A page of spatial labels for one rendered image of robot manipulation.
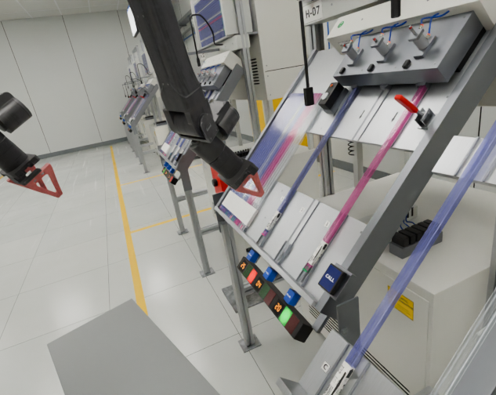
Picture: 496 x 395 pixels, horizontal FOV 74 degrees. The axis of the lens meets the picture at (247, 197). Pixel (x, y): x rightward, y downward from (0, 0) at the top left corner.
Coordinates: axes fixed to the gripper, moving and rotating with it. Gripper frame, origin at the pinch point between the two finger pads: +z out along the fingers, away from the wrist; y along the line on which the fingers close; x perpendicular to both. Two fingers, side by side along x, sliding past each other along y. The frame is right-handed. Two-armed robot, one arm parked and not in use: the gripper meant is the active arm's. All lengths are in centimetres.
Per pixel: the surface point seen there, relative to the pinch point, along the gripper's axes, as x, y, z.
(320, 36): -64, 49, 5
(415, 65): -41.8, -11.7, 3.2
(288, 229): 1.8, 3.3, 15.7
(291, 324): 18.6, -14.6, 19.0
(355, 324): 9.2, -25.8, 20.6
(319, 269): 5.1, -13.8, 16.1
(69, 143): 143, 860, -19
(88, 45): -71, 860, -121
